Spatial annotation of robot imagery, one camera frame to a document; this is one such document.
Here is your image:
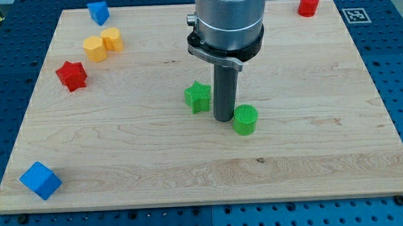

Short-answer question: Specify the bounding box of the yellow heart block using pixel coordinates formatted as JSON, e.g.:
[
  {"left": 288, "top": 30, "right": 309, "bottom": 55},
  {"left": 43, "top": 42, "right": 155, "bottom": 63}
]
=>
[{"left": 100, "top": 27, "right": 125, "bottom": 52}]

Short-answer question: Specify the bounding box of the white fiducial marker tag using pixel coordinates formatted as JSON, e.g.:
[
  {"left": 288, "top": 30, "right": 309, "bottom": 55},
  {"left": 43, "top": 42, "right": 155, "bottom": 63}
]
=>
[{"left": 342, "top": 7, "right": 371, "bottom": 24}]

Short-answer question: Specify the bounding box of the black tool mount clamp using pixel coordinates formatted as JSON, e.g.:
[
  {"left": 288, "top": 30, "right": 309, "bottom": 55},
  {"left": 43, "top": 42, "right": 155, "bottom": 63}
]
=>
[{"left": 187, "top": 14, "right": 265, "bottom": 72}]

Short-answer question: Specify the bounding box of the green cylinder block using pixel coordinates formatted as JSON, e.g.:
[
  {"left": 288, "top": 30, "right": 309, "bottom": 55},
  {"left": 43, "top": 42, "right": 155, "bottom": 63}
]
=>
[{"left": 233, "top": 104, "right": 258, "bottom": 135}]

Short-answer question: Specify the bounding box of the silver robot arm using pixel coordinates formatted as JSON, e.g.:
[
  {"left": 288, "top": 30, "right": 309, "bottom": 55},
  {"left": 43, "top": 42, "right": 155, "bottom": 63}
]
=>
[{"left": 187, "top": 0, "right": 266, "bottom": 123}]

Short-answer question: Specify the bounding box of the blue triangle block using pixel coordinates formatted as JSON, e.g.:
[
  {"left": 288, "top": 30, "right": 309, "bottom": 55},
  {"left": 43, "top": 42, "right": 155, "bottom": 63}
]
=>
[{"left": 86, "top": 1, "right": 110, "bottom": 26}]

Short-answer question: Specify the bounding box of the yellow hexagon block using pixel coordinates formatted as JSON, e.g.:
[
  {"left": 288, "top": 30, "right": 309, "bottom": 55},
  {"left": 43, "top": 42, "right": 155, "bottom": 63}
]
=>
[{"left": 82, "top": 36, "right": 107, "bottom": 63}]

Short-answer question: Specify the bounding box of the red cylinder block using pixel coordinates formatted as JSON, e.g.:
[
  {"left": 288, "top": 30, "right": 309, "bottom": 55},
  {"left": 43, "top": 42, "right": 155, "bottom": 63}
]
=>
[{"left": 297, "top": 0, "right": 319, "bottom": 17}]

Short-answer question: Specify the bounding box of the red star block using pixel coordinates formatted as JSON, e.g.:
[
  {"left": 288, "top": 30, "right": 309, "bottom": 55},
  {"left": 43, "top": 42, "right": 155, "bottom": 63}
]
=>
[{"left": 55, "top": 61, "right": 88, "bottom": 92}]

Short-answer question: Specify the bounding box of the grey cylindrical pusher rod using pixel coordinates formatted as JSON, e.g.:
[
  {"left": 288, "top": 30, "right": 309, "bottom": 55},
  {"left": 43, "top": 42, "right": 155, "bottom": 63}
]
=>
[{"left": 213, "top": 65, "right": 239, "bottom": 123}]

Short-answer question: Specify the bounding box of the green star block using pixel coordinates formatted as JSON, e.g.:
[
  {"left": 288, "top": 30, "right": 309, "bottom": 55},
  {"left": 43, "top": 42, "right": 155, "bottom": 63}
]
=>
[{"left": 184, "top": 80, "right": 211, "bottom": 114}]

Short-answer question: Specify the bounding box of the blue cube block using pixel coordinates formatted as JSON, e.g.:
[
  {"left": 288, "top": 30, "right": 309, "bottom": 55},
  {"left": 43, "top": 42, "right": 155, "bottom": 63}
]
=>
[{"left": 19, "top": 162, "right": 62, "bottom": 200}]

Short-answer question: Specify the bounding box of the wooden board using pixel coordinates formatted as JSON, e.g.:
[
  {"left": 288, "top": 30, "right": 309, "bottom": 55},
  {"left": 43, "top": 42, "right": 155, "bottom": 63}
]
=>
[{"left": 0, "top": 0, "right": 403, "bottom": 214}]

